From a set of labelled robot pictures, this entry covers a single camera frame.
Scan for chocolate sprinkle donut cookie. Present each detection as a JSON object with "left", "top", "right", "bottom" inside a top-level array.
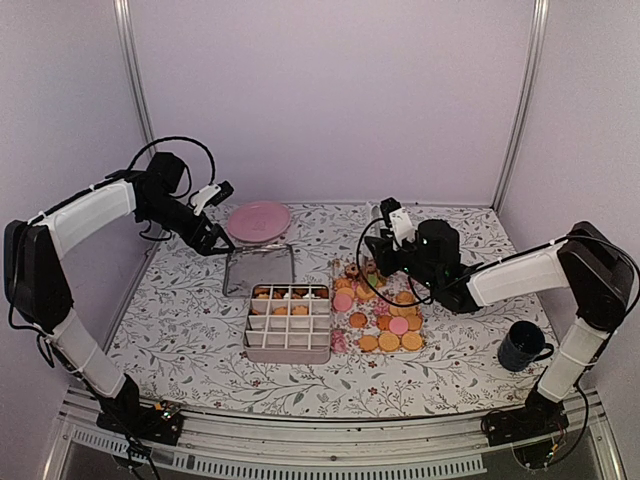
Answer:
[{"left": 345, "top": 264, "right": 360, "bottom": 279}]

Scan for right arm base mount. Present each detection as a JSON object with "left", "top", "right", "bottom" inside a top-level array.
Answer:
[{"left": 480, "top": 409, "right": 569, "bottom": 470}]

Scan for small swirl butter cookie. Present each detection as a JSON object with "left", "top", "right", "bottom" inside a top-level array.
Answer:
[{"left": 334, "top": 278, "right": 352, "bottom": 290}]

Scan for metal tongs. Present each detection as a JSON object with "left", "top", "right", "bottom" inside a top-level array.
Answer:
[{"left": 357, "top": 202, "right": 389, "bottom": 291}]

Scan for silver tin lid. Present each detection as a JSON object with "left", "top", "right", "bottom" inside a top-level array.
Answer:
[{"left": 222, "top": 244, "right": 295, "bottom": 298}]

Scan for aluminium frame post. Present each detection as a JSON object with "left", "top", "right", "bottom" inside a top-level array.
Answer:
[
  {"left": 112, "top": 0, "right": 156, "bottom": 145},
  {"left": 491, "top": 0, "right": 550, "bottom": 214}
]

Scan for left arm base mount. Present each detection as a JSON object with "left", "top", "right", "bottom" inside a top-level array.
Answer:
[{"left": 96, "top": 401, "right": 184, "bottom": 446}]

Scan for right aluminium frame post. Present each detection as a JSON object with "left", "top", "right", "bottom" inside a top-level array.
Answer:
[{"left": 491, "top": 0, "right": 550, "bottom": 214}]

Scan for front aluminium rail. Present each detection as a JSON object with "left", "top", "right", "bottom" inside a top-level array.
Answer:
[{"left": 43, "top": 388, "right": 629, "bottom": 479}]

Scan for pink divided cookie tin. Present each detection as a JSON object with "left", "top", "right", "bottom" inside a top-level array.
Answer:
[{"left": 243, "top": 284, "right": 332, "bottom": 365}]

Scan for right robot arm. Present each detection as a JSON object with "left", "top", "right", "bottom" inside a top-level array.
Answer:
[{"left": 357, "top": 219, "right": 639, "bottom": 436}]

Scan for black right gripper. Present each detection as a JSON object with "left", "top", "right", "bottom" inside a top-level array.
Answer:
[{"left": 365, "top": 229, "right": 441, "bottom": 293}]

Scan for floral cookie tray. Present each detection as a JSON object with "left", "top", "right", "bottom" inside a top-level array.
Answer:
[{"left": 330, "top": 259, "right": 427, "bottom": 355}]

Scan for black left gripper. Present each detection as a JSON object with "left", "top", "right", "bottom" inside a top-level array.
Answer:
[{"left": 139, "top": 193, "right": 236, "bottom": 255}]

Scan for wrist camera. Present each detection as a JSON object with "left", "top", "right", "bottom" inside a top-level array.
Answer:
[
  {"left": 380, "top": 197, "right": 416, "bottom": 250},
  {"left": 188, "top": 181, "right": 234, "bottom": 216}
]

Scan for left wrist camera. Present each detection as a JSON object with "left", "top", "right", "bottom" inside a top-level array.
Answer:
[{"left": 188, "top": 181, "right": 234, "bottom": 216}]

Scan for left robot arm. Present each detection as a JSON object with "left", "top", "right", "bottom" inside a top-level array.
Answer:
[{"left": 2, "top": 152, "right": 234, "bottom": 434}]

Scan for left aluminium frame post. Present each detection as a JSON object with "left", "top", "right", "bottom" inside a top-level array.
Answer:
[{"left": 112, "top": 0, "right": 156, "bottom": 145}]

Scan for pink plate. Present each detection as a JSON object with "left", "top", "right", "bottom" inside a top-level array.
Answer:
[{"left": 227, "top": 201, "right": 291, "bottom": 244}]

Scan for dark blue mug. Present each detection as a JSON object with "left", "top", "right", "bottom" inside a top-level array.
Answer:
[{"left": 497, "top": 321, "right": 555, "bottom": 372}]

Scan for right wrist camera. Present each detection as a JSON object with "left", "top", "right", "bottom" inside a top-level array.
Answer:
[{"left": 380, "top": 197, "right": 416, "bottom": 250}]

